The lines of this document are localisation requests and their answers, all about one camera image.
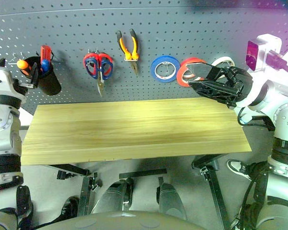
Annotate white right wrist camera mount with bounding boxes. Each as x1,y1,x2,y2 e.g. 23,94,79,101
245,34,283,72

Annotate red handled scissors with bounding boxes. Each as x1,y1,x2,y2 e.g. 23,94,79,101
83,52,114,72

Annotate red utility knife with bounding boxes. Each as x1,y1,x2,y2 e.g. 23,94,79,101
40,45,51,72

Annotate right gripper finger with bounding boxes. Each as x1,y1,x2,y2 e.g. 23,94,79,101
186,62,216,82
187,80,232,103

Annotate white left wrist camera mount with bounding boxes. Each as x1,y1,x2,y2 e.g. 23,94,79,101
0,66,21,101

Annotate black rounded robot foot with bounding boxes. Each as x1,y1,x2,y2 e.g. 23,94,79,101
61,196,80,218

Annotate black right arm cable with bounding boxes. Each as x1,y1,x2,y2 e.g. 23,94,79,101
237,49,288,127

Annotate orange black screwdriver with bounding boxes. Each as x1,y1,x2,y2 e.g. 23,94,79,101
16,59,33,76

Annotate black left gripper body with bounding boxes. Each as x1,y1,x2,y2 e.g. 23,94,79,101
14,80,36,95

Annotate white tape roll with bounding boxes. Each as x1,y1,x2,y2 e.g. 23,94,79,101
211,57,236,80

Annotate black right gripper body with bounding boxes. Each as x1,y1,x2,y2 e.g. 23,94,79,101
215,67,253,109

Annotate grey rounded leg cover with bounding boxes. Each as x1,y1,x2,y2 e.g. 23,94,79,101
157,183,188,221
91,181,132,215

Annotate grey robot chest cover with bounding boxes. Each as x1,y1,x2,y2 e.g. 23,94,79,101
35,210,207,230

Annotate dark grey pegboard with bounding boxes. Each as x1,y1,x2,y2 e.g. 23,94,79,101
0,0,288,113

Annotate orange black pliers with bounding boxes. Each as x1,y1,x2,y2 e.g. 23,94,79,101
116,28,140,77

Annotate blue handled scissors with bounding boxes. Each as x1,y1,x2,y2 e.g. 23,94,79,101
84,57,113,98

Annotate white black sneaker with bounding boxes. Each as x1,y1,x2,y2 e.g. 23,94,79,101
227,160,252,180

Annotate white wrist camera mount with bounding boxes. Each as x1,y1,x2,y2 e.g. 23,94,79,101
0,66,21,101
245,34,283,72

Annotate blue tape roll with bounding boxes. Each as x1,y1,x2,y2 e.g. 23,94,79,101
150,55,180,84

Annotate black plastic cup holder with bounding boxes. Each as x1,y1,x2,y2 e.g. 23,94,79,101
26,56,62,96

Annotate wide red tape roll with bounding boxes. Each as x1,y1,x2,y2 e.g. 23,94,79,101
176,57,207,87

